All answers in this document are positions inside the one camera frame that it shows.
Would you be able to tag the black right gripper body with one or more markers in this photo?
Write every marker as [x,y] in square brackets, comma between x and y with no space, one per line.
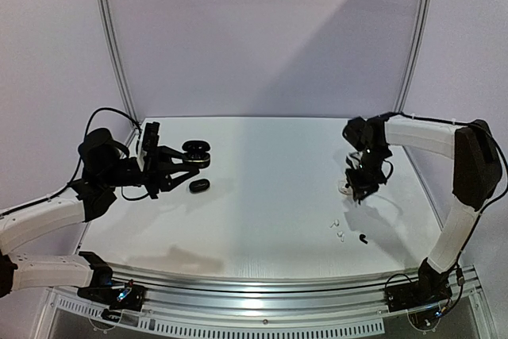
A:
[363,177]

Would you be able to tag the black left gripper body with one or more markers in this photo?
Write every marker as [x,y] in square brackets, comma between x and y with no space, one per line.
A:
[151,180]

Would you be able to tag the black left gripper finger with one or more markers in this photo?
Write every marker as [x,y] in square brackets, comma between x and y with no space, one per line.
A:
[168,155]
[168,182]

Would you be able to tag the small black charging case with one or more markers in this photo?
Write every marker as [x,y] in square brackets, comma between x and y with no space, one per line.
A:
[198,186]

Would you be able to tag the black oval charging case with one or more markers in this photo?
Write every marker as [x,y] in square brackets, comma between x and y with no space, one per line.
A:
[196,153]

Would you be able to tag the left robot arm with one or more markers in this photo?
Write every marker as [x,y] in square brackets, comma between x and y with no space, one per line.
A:
[107,166]

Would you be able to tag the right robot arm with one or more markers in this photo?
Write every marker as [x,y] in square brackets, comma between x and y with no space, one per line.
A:
[478,165]

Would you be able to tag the small white charging case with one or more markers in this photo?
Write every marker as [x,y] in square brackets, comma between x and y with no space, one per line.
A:
[344,187]

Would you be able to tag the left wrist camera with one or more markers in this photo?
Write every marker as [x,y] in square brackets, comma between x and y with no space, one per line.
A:
[147,147]

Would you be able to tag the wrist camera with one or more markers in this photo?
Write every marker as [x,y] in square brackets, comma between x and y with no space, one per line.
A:
[147,147]
[354,160]

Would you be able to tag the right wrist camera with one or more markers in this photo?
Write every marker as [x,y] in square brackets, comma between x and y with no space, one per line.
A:
[354,160]

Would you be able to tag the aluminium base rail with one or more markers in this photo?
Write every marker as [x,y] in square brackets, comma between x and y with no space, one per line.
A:
[191,306]

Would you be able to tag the right aluminium wall post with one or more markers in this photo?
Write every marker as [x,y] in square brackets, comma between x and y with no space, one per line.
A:
[412,59]

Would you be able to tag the aluminium wall post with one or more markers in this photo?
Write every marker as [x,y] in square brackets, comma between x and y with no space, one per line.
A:
[105,13]
[412,59]

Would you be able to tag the left aluminium wall post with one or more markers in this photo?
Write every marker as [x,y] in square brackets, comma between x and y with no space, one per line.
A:
[105,13]

